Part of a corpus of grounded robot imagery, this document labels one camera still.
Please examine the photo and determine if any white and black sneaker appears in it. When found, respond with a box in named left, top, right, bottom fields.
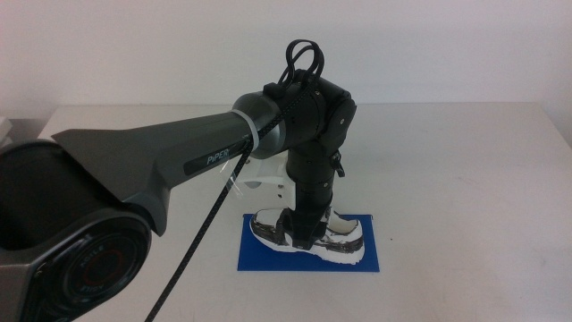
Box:
left=248, top=206, right=366, bottom=266

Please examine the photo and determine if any black braided cable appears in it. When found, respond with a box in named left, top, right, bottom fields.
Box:
left=143, top=38, right=326, bottom=322

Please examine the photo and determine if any white side furniture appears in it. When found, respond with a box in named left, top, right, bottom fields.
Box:
left=0, top=116, right=13, bottom=148

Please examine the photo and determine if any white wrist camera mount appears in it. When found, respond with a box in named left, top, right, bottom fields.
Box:
left=235, top=151, right=297, bottom=212

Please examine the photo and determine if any white zip tie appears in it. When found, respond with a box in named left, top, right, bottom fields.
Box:
left=221, top=109, right=261, bottom=198

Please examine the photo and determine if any blue rectangular mat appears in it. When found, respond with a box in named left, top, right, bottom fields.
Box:
left=236, top=213, right=381, bottom=273

